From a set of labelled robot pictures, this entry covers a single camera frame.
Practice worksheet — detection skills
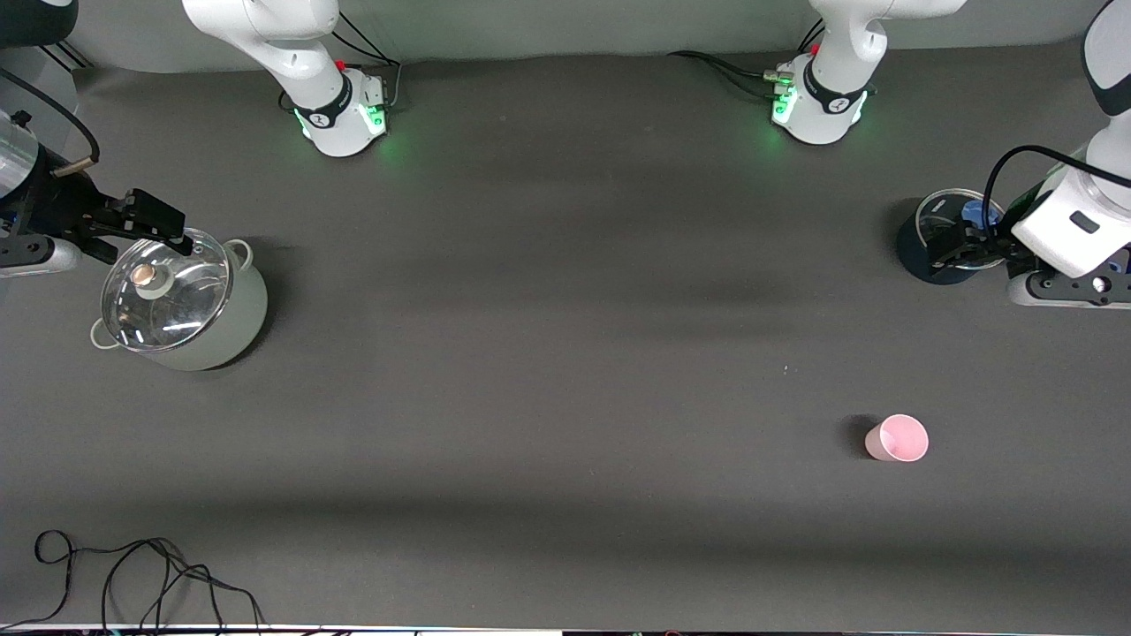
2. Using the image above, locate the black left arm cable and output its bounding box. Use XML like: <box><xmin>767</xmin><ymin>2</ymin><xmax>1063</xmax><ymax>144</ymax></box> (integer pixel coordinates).
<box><xmin>979</xmin><ymin>144</ymin><xmax>1098</xmax><ymax>257</ymax></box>

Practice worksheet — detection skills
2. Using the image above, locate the loose black cable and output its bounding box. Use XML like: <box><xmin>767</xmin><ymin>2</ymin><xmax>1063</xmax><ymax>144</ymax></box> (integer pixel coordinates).
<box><xmin>0</xmin><ymin>530</ymin><xmax>266</xmax><ymax>633</ymax></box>

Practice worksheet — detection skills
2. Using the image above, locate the glass lid with copper knob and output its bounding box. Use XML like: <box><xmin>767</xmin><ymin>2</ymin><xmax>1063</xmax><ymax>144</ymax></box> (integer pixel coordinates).
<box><xmin>101</xmin><ymin>227</ymin><xmax>232</xmax><ymax>352</ymax></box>

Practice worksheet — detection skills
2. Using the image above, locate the dark blue saucepan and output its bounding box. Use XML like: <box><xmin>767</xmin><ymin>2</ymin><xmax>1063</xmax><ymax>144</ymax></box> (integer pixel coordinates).
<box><xmin>897</xmin><ymin>188</ymin><xmax>1013</xmax><ymax>285</ymax></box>

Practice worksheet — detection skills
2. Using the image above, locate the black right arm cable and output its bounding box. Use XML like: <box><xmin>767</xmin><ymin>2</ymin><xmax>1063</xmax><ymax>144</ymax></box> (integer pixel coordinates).
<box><xmin>0</xmin><ymin>67</ymin><xmax>100</xmax><ymax>178</ymax></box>

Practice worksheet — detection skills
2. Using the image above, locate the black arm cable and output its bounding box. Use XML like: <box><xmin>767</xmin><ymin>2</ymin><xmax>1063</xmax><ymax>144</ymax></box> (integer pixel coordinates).
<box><xmin>0</xmin><ymin>67</ymin><xmax>100</xmax><ymax>178</ymax></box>
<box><xmin>979</xmin><ymin>144</ymin><xmax>1098</xmax><ymax>257</ymax></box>

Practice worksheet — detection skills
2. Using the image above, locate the glass lid with blue knob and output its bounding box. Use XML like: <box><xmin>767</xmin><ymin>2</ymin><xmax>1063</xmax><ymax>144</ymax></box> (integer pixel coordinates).
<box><xmin>915</xmin><ymin>188</ymin><xmax>1008</xmax><ymax>270</ymax></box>

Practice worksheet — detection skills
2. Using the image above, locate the pink plastic cup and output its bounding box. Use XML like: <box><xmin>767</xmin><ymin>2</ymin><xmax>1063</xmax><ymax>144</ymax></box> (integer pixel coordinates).
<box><xmin>865</xmin><ymin>414</ymin><xmax>930</xmax><ymax>463</ymax></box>

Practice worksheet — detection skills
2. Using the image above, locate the pale green stock pot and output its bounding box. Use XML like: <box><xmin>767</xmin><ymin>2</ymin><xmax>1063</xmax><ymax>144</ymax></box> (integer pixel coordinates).
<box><xmin>90</xmin><ymin>237</ymin><xmax>269</xmax><ymax>372</ymax></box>

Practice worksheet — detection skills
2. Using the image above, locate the black base power cable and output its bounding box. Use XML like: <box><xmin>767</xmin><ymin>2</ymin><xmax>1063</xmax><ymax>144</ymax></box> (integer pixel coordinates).
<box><xmin>331</xmin><ymin>11</ymin><xmax>404</xmax><ymax>111</ymax></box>
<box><xmin>667</xmin><ymin>18</ymin><xmax>827</xmax><ymax>98</ymax></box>

